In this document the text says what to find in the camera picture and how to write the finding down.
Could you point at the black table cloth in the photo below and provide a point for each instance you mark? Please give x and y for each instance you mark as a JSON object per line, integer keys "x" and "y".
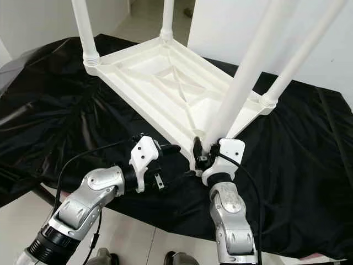
{"x": 49, "y": 121}

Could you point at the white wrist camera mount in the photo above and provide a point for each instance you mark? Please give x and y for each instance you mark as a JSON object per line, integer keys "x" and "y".
{"x": 145, "y": 152}
{"x": 233, "y": 148}

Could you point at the grey robot foot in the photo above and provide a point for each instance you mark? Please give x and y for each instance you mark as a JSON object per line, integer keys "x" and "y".
{"x": 181, "y": 259}
{"x": 103, "y": 258}

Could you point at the small brown floor object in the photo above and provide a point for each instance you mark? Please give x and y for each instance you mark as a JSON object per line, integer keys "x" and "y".
{"x": 189, "y": 10}

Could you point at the grey right robot foot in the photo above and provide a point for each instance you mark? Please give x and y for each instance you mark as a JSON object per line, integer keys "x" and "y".
{"x": 181, "y": 259}

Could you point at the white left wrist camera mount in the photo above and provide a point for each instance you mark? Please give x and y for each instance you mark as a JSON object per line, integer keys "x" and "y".
{"x": 145, "y": 152}

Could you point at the black metal table leg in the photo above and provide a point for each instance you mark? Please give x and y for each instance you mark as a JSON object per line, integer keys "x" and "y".
{"x": 44, "y": 194}

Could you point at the grey left robot foot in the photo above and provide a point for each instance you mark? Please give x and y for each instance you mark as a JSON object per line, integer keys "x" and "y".
{"x": 103, "y": 258}

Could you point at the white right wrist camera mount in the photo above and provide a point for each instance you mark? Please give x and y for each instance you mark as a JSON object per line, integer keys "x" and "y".
{"x": 233, "y": 148}

